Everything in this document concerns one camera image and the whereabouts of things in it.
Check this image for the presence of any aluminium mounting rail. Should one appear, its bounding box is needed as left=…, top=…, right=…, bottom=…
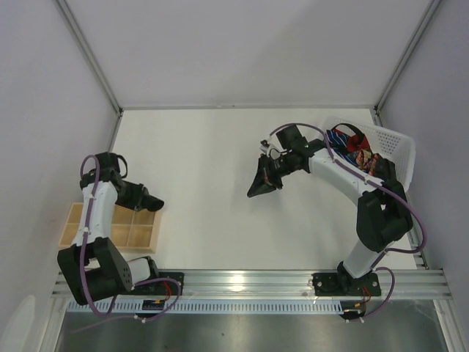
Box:
left=51, top=267, right=454, bottom=298

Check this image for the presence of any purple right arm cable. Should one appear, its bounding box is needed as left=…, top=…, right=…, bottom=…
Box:
left=267, top=122, right=429, bottom=322

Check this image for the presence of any white plastic basket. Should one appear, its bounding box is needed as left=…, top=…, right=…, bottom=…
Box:
left=320, top=117, right=416, bottom=192

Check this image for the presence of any white slotted cable duct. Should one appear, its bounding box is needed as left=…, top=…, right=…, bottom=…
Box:
left=67, top=300, right=347, bottom=315

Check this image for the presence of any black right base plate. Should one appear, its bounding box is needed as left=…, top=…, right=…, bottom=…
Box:
left=312, top=272, right=382, bottom=297

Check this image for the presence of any dark patterned tie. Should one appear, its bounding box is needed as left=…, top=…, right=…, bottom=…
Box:
left=345, top=149, right=396, bottom=182

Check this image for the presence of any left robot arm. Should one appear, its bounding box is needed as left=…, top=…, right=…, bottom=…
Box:
left=57, top=152, right=164, bottom=305

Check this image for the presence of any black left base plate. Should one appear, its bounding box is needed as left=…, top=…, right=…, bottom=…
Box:
left=145, top=271, right=185, bottom=296

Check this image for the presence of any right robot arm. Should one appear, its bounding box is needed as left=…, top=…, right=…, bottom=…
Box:
left=247, top=123, right=415, bottom=296

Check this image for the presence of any red tie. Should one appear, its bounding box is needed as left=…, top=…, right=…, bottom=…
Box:
left=347, top=133, right=370, bottom=153

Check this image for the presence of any wooden compartment tray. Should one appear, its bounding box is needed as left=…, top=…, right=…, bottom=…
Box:
left=59, top=202, right=162, bottom=254

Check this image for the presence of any blue striped tie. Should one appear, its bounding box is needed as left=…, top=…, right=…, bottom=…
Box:
left=326, top=129, right=358, bottom=156

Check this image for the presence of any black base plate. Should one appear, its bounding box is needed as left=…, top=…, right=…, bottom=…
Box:
left=312, top=272, right=382, bottom=297
left=145, top=271, right=185, bottom=296

